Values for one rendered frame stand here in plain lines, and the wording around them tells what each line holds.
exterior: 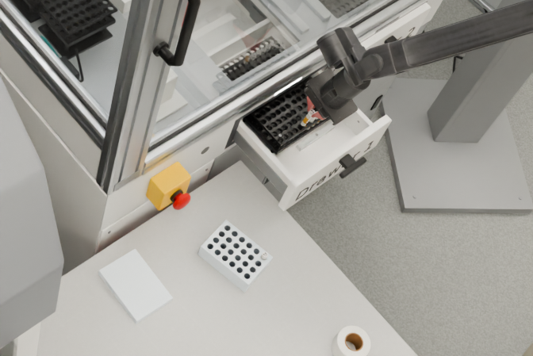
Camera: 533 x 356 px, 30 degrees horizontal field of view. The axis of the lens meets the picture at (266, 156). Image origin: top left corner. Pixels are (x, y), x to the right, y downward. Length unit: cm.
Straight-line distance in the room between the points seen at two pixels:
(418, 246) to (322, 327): 113
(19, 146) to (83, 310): 94
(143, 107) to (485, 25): 60
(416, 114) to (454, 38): 155
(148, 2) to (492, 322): 195
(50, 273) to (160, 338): 81
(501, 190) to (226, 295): 150
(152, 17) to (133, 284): 70
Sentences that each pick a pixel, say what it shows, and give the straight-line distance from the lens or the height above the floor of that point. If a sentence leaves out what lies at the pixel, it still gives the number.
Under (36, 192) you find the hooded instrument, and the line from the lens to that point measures 107.
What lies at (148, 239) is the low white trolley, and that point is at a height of 76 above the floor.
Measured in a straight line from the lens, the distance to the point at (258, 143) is 203.
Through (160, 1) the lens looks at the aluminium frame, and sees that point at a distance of 142.
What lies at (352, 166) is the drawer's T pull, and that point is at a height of 91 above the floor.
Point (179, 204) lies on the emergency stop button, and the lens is 193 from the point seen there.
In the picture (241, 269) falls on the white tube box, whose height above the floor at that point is 79.
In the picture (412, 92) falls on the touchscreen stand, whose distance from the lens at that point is 338.
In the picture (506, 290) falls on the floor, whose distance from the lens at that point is 318.
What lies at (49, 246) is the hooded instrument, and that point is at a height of 154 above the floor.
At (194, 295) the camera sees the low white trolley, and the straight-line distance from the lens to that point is 199.
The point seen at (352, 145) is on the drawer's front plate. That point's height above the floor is 93.
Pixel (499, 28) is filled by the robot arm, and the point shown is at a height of 136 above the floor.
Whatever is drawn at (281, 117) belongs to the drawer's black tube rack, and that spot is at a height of 87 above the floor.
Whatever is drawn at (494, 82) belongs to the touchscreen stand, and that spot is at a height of 38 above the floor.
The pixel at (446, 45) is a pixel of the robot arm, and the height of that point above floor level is 129.
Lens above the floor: 256
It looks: 55 degrees down
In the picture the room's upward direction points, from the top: 25 degrees clockwise
